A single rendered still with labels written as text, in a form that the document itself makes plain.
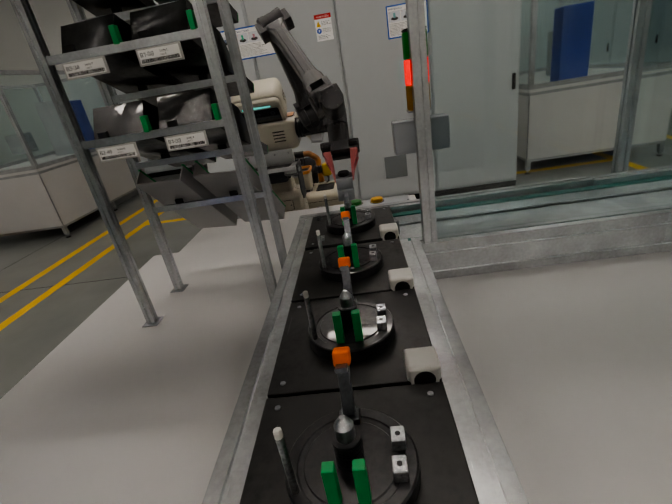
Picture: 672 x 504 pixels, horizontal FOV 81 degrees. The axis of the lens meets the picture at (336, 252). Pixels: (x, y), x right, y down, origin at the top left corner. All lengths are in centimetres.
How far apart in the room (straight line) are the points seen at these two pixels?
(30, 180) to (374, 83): 429
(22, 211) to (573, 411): 620
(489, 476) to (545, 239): 67
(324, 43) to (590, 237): 332
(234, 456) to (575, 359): 56
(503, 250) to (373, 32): 324
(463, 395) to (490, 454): 9
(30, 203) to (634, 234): 606
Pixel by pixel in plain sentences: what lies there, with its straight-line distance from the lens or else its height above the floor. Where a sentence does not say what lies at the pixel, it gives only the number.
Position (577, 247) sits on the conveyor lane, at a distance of 108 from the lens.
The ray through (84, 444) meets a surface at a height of 86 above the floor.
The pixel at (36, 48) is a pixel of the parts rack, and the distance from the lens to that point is 100.
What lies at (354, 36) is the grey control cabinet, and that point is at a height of 164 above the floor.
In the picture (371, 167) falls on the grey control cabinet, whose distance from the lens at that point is 412.
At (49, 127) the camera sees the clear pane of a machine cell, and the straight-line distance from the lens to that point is 641.
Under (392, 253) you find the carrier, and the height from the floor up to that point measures 97.
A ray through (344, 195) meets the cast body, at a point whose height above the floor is 107.
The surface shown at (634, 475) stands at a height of 86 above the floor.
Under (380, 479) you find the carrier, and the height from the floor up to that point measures 99.
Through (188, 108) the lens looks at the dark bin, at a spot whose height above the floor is 134.
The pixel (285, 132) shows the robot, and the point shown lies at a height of 117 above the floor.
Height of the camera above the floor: 135
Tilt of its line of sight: 24 degrees down
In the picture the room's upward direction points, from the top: 10 degrees counter-clockwise
